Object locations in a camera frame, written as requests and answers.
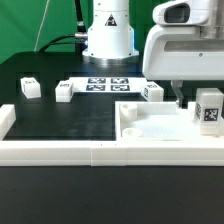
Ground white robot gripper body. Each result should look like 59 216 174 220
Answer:
142 0 224 81

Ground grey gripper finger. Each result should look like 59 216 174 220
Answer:
171 80 188 109

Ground white square table top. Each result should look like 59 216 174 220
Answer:
115 101 224 141

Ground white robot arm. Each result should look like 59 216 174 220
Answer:
83 0 224 100

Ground white sheet of tags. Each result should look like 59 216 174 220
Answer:
69 77 146 93

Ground white U-shaped obstacle fence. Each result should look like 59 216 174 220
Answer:
0 104 224 166

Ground black cables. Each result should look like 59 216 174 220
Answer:
39 0 90 53

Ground white cable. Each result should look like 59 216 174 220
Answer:
34 0 51 53

